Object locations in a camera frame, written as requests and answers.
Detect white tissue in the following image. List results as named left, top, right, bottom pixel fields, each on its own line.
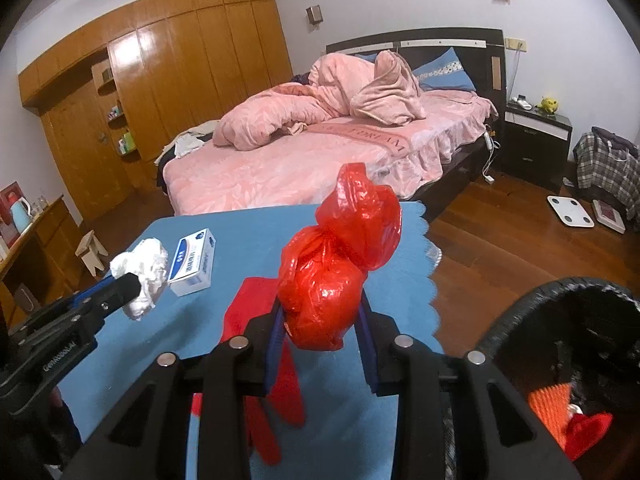
left=110, top=238, right=168, bottom=321

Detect red knit gloves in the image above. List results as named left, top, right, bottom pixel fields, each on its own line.
left=220, top=278, right=306, bottom=466

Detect red plastic bag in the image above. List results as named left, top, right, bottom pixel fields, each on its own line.
left=278, top=162, right=401, bottom=351

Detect alcohol pads box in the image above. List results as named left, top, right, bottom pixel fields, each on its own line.
left=168, top=229, right=216, bottom=297

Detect black trash bin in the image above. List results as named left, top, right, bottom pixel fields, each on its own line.
left=475, top=278, right=639, bottom=479

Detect blue table cloth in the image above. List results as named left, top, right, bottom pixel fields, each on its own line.
left=60, top=202, right=439, bottom=479

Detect wooden side cabinet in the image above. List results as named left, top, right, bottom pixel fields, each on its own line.
left=1, top=197, right=87, bottom=328

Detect light blue kettle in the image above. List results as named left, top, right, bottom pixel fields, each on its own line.
left=9, top=194, right=32, bottom=233

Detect clothes pile on bed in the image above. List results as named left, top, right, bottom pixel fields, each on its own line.
left=154, top=119, right=219, bottom=167

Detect bed with pink sheet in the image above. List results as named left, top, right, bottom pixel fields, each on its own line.
left=163, top=90, right=498, bottom=216

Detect wooden wardrobe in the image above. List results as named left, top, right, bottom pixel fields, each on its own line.
left=18, top=0, right=292, bottom=220

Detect white power strip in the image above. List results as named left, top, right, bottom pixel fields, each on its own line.
left=482, top=131, right=500, bottom=185

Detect white bathroom scale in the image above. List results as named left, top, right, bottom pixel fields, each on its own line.
left=547, top=195, right=594, bottom=229

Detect pink duvet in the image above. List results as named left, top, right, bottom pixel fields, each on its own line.
left=213, top=50, right=426, bottom=151

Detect black nightstand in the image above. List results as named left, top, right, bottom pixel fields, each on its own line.
left=499, top=103, right=573, bottom=192

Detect book on floor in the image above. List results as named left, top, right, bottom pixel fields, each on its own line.
left=592, top=200, right=626, bottom=234

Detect blue pillow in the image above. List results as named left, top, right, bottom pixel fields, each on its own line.
left=412, top=48, right=476, bottom=91

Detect yellow plush toy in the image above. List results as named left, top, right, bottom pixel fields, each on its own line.
left=536, top=96, right=559, bottom=115

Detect plaid shirt on chair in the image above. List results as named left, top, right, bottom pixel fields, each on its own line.
left=574, top=127, right=639, bottom=224

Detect black headboard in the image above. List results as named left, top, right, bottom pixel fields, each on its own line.
left=325, top=26, right=509, bottom=126

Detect left wall lamp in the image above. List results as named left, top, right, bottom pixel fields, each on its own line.
left=306, top=4, right=323, bottom=26

